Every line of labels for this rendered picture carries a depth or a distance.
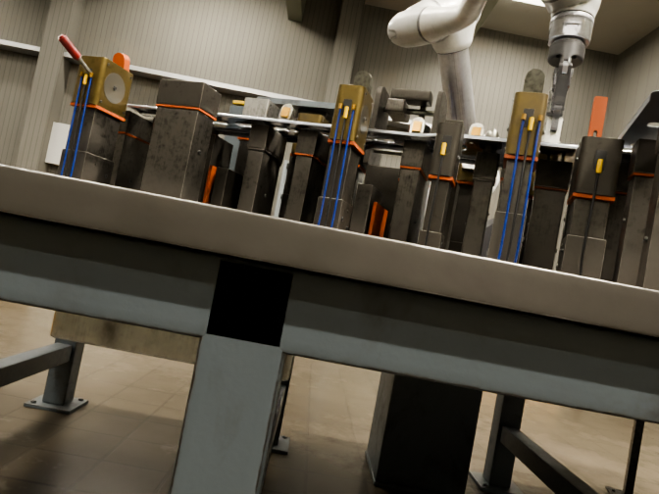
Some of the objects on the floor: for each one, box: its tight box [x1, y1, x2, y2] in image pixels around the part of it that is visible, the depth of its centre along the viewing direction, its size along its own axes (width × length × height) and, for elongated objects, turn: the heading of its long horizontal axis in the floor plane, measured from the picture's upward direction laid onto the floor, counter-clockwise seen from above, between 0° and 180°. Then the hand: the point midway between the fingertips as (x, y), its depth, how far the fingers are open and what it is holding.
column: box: [365, 372, 482, 494], centre depth 192 cm, size 31×31×66 cm
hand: (552, 134), depth 118 cm, fingers closed, pressing on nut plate
